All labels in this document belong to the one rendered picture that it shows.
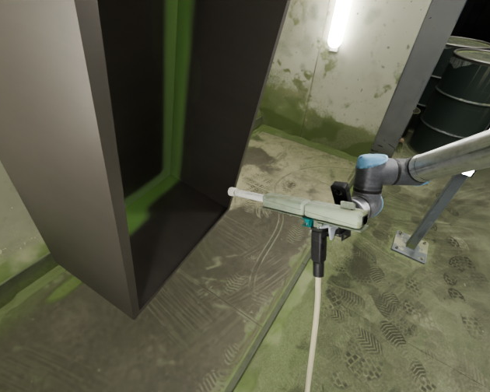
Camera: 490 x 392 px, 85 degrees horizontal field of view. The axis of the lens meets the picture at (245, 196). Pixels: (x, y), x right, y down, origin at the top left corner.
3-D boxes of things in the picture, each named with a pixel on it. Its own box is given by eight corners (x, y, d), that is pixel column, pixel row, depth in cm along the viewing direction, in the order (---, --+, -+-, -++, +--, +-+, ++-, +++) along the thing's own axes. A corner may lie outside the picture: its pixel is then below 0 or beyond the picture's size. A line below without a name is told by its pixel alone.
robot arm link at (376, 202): (360, 185, 98) (356, 211, 100) (344, 190, 89) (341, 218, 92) (387, 190, 91) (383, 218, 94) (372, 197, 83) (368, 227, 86)
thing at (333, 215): (365, 288, 68) (370, 202, 62) (356, 297, 65) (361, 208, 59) (239, 238, 103) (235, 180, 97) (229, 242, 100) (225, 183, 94)
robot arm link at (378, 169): (384, 152, 92) (378, 187, 96) (352, 152, 91) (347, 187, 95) (401, 156, 83) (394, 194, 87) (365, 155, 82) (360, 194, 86)
